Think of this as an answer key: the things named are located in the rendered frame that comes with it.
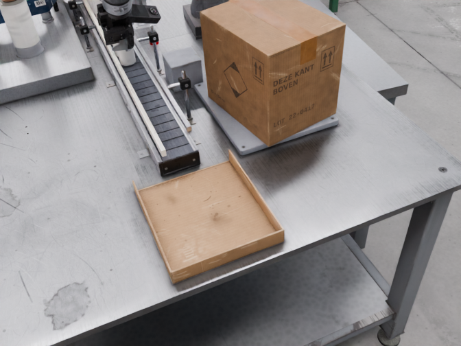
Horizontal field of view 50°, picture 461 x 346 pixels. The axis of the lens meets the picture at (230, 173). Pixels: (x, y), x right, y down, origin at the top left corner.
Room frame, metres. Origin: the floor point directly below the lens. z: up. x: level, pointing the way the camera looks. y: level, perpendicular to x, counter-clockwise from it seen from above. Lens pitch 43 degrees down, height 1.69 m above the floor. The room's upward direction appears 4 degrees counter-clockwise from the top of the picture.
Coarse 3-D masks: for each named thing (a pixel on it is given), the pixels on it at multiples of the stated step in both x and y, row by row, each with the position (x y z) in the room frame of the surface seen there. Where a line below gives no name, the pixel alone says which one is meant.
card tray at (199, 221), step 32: (160, 192) 0.87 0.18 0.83; (192, 192) 0.86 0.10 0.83; (224, 192) 0.85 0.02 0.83; (256, 192) 0.82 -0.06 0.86; (160, 224) 0.77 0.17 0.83; (192, 224) 0.76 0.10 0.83; (224, 224) 0.75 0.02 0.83; (256, 224) 0.74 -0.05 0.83; (192, 256) 0.67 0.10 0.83; (224, 256) 0.64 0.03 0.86
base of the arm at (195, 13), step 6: (192, 0) 1.76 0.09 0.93; (198, 0) 1.72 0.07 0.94; (204, 0) 1.71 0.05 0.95; (210, 0) 1.71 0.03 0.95; (216, 0) 1.71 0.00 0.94; (222, 0) 1.72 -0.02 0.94; (228, 0) 1.75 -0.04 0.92; (192, 6) 1.74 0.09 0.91; (198, 6) 1.72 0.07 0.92; (204, 6) 1.70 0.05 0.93; (210, 6) 1.70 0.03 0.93; (192, 12) 1.74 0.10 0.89; (198, 12) 1.71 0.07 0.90; (198, 18) 1.71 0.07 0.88
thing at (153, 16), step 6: (132, 6) 1.29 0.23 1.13; (138, 6) 1.30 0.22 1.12; (144, 6) 1.31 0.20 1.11; (150, 6) 1.33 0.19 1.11; (132, 12) 1.27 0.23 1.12; (138, 12) 1.28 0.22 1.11; (144, 12) 1.29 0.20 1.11; (150, 12) 1.30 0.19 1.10; (156, 12) 1.31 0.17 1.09; (126, 18) 1.25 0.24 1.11; (132, 18) 1.26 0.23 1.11; (138, 18) 1.26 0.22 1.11; (144, 18) 1.27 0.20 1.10; (150, 18) 1.29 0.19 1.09; (156, 18) 1.30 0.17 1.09
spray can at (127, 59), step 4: (116, 44) 1.41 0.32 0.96; (132, 48) 1.42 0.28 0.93; (120, 52) 1.41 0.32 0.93; (124, 52) 1.40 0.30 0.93; (128, 52) 1.41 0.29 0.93; (132, 52) 1.42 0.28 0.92; (120, 56) 1.41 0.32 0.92; (124, 56) 1.40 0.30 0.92; (128, 56) 1.41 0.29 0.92; (132, 56) 1.41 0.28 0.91; (120, 60) 1.41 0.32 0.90; (124, 60) 1.40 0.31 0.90; (128, 60) 1.40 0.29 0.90; (132, 60) 1.41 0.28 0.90; (124, 64) 1.40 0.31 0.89; (128, 64) 1.40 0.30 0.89; (132, 64) 1.41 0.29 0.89
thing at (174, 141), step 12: (132, 72) 1.37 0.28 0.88; (144, 72) 1.36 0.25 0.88; (132, 84) 1.30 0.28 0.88; (144, 84) 1.29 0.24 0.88; (144, 96) 1.23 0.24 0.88; (156, 96) 1.22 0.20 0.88; (144, 108) 1.17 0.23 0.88; (156, 108) 1.16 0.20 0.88; (168, 108) 1.16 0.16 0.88; (156, 120) 1.11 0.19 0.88; (168, 120) 1.10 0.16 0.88; (156, 132) 1.05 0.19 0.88; (168, 132) 1.05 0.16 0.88; (180, 132) 1.04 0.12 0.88; (168, 144) 1.00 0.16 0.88; (180, 144) 1.00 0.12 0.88; (168, 156) 0.95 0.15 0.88; (180, 156) 0.95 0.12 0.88
